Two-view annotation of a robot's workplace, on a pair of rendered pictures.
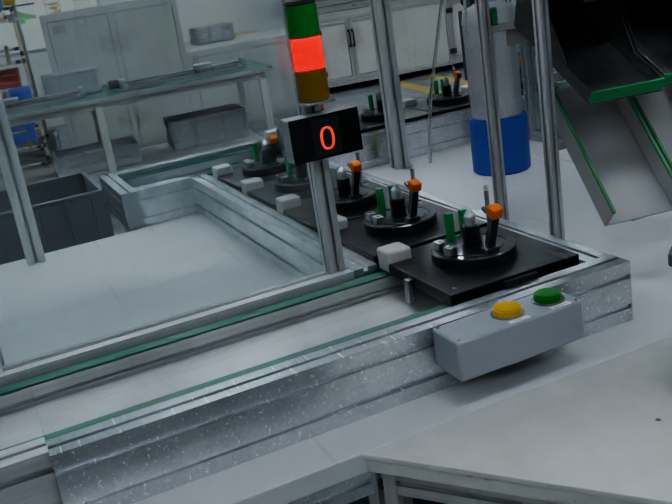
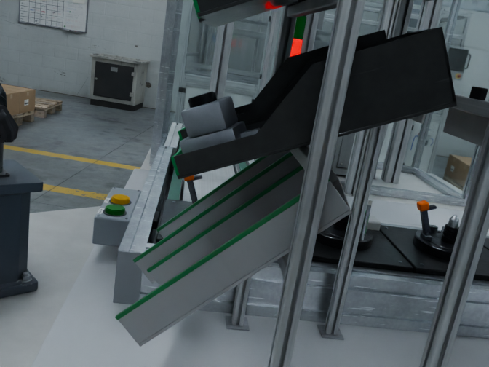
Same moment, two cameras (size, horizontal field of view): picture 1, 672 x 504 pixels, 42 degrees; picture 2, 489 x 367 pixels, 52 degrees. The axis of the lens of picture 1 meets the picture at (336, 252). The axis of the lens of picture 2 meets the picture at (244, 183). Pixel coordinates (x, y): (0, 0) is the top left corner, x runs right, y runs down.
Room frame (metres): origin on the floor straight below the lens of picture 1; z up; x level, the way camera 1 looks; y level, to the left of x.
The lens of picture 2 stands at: (1.67, -1.17, 1.33)
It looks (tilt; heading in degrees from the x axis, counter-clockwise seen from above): 15 degrees down; 105
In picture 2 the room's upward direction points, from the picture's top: 9 degrees clockwise
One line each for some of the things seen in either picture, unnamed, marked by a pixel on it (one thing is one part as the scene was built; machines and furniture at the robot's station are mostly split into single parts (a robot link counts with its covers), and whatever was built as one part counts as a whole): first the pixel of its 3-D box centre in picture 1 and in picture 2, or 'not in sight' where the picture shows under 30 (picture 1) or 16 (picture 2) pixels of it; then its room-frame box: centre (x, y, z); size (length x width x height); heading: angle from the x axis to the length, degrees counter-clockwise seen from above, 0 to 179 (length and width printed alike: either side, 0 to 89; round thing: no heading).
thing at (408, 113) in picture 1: (380, 103); not in sight; (2.82, -0.22, 1.01); 0.24 x 0.24 x 0.13; 22
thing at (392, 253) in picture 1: (394, 257); not in sight; (1.44, -0.10, 0.97); 0.05 x 0.05 x 0.04; 22
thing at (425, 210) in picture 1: (397, 204); (342, 218); (1.62, -0.13, 1.01); 0.24 x 0.24 x 0.13; 22
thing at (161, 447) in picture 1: (373, 368); (154, 199); (1.14, -0.03, 0.91); 0.89 x 0.06 x 0.11; 112
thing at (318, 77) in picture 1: (312, 84); not in sight; (1.42, 0.00, 1.28); 0.05 x 0.05 x 0.05
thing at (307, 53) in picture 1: (307, 53); (290, 49); (1.42, 0.00, 1.33); 0.05 x 0.05 x 0.05
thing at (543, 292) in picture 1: (547, 298); (114, 211); (1.18, -0.29, 0.96); 0.04 x 0.04 x 0.02
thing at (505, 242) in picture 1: (473, 250); not in sight; (1.38, -0.23, 0.98); 0.14 x 0.14 x 0.02
